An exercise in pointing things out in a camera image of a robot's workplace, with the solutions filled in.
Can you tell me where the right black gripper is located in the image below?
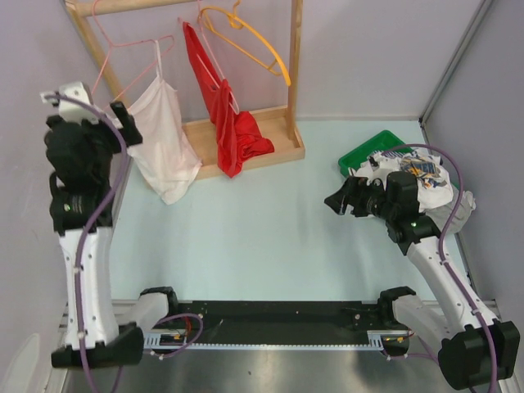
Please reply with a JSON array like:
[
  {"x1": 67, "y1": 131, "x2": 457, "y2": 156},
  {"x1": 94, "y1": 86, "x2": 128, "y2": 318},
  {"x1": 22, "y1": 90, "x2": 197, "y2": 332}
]
[{"x1": 324, "y1": 175, "x2": 396, "y2": 221}]

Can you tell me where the white tank top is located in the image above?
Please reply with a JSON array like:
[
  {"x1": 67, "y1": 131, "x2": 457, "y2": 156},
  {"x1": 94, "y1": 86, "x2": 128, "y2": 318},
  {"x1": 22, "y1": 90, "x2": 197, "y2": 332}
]
[{"x1": 128, "y1": 42, "x2": 202, "y2": 205}]

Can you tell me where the pink wire hanger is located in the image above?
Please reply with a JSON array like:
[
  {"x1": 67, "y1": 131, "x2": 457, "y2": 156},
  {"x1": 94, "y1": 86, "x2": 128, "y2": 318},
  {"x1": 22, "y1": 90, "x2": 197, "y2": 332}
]
[{"x1": 82, "y1": 1, "x2": 180, "y2": 108}]

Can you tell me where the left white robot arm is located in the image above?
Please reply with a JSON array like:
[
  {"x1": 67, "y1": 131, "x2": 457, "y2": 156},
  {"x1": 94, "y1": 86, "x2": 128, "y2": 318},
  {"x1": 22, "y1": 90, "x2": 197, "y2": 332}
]
[{"x1": 42, "y1": 92, "x2": 181, "y2": 369}]

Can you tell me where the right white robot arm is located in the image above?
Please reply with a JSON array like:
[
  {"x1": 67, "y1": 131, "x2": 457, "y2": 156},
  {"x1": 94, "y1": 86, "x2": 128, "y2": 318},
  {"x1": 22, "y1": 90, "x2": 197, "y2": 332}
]
[{"x1": 324, "y1": 171, "x2": 521, "y2": 390}]

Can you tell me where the red tank top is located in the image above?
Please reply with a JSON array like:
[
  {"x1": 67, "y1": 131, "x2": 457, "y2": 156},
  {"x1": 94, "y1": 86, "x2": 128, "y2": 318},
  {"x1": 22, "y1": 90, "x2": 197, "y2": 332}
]
[{"x1": 182, "y1": 21, "x2": 275, "y2": 178}]

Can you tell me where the yellow hanger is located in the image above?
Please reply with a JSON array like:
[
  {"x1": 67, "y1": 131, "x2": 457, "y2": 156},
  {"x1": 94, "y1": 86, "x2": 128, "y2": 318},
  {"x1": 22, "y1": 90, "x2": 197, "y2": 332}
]
[{"x1": 198, "y1": 1, "x2": 291, "y2": 87}]

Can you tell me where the pink hanger under red top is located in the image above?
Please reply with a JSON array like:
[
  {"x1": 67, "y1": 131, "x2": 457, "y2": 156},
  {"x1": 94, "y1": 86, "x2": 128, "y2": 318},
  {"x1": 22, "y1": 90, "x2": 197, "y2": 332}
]
[{"x1": 178, "y1": 18, "x2": 240, "y2": 120}]

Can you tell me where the green plastic bin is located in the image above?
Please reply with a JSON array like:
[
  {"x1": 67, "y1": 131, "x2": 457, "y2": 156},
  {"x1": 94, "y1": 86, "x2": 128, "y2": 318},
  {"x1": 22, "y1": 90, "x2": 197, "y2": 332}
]
[{"x1": 338, "y1": 130, "x2": 463, "y2": 201}]

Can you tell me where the white printed shirt pile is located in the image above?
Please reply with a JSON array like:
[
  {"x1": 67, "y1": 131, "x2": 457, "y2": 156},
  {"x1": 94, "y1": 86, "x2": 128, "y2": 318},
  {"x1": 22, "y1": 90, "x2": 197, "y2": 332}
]
[{"x1": 350, "y1": 150, "x2": 454, "y2": 212}]

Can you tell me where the wooden clothes rack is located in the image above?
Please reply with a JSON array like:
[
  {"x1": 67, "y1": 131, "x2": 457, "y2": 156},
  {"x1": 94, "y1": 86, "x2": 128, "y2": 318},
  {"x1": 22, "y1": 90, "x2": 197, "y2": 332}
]
[{"x1": 65, "y1": 1, "x2": 305, "y2": 188}]

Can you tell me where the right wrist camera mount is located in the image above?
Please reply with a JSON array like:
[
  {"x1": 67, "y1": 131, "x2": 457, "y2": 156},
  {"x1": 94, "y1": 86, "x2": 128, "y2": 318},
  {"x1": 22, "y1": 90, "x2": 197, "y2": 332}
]
[{"x1": 367, "y1": 155, "x2": 391, "y2": 186}]

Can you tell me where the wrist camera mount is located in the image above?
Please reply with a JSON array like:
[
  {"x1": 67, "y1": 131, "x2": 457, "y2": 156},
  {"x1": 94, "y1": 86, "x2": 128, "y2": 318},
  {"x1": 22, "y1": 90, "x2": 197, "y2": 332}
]
[
  {"x1": 39, "y1": 82, "x2": 106, "y2": 127},
  {"x1": 367, "y1": 155, "x2": 391, "y2": 186}
]

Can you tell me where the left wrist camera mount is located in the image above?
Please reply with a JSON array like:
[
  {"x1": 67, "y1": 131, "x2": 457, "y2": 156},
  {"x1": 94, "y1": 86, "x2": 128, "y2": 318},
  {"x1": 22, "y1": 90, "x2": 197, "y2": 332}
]
[{"x1": 39, "y1": 82, "x2": 106, "y2": 127}]

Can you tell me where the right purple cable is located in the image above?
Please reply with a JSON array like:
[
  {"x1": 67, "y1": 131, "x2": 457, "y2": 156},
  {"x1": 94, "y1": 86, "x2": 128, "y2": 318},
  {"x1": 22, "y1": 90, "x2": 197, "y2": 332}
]
[{"x1": 374, "y1": 142, "x2": 504, "y2": 393}]

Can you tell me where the purple cable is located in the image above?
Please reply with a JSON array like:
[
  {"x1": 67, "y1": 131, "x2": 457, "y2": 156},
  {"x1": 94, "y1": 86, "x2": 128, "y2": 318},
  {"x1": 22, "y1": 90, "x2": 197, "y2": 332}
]
[
  {"x1": 43, "y1": 93, "x2": 206, "y2": 393},
  {"x1": 374, "y1": 142, "x2": 504, "y2": 393}
]

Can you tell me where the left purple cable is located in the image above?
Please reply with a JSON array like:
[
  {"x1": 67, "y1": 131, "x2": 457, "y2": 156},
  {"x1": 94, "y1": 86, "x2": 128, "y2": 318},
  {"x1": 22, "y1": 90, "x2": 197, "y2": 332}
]
[{"x1": 43, "y1": 93, "x2": 206, "y2": 393}]

